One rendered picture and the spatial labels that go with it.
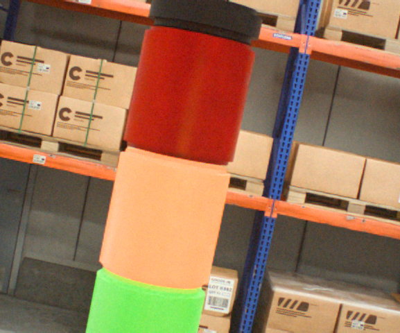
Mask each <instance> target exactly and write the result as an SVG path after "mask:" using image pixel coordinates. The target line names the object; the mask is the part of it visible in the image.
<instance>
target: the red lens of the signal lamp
mask: <svg viewBox="0 0 400 333"><path fill-rule="evenodd" d="M255 56H256V52H254V51H252V47H250V46H248V45H246V44H241V43H238V42H234V41H233V40H228V39H225V38H221V37H215V36H212V35H205V34H202V33H195V32H190V31H183V30H178V29H174V28H164V27H157V26H151V27H150V30H146V32H145V36H144V40H143V44H142V48H141V55H140V59H139V65H138V70H137V76H136V81H135V84H134V87H133V91H132V98H131V102H130V109H129V113H128V120H127V124H126V128H125V132H124V136H123V140H125V141H127V142H128V143H127V145H128V146H131V147H134V148H136V149H139V150H143V151H147V152H151V153H156V154H160V155H166V156H170V157H176V158H180V159H184V160H188V161H192V162H200V163H206V164H215V165H223V166H227V165H228V164H229V162H233V161H234V155H235V151H236V144H237V143H238V137H239V133H240V129H241V122H242V119H243V112H244V108H245V102H246V98H247V91H248V87H249V84H250V80H251V76H252V70H253V66H254V59H255Z"/></svg>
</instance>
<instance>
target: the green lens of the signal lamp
mask: <svg viewBox="0 0 400 333"><path fill-rule="evenodd" d="M205 296H206V294H205V292H204V291H203V290H202V288H201V287H198V288H194V289H181V288H172V287H161V286H157V285H152V284H146V283H142V282H137V281H134V280H130V279H129V278H126V277H122V276H120V275H117V274H114V273H112V272H110V271H108V270H107V269H105V267H103V269H101V270H99V271H98V272H97V276H96V282H95V287H94V293H93V297H92V304H91V308H90V312H89V318H88V323H87V329H86V333H198V327H199V323H200V317H201V313H202V306H203V302H204V299H205Z"/></svg>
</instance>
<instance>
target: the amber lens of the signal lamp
mask: <svg viewBox="0 0 400 333"><path fill-rule="evenodd" d="M230 176H231V175H230V174H229V173H227V169H226V168H223V167H221V166H218V165H214V164H206V163H200V162H192V161H188V160H184V159H180V158H176V157H170V156H166V155H160V154H156V153H151V152H147V151H143V150H139V149H132V148H126V151H125V152H121V154H120V158H119V165H118V169H117V173H116V180H115V184H114V191H112V198H111V202H110V209H109V213H108V218H107V224H106V228H105V235H104V239H103V246H102V250H101V257H100V262H101V263H102V264H103V266H104V267H105V269H107V270H108V271H110V272H112V273H114V274H117V275H120V276H122V277H125V278H129V279H130V280H134V281H137V282H142V283H146V284H152V285H157V286H161V287H172V288H181V289H194V288H198V287H201V286H202V285H203V284H206V283H208V281H209V274H210V270H211V265H212V260H213V256H214V251H215V246H216V243H217V239H218V233H219V229H220V222H221V219H222V215H223V208H224V204H225V197H227V190H228V187H229V179H230Z"/></svg>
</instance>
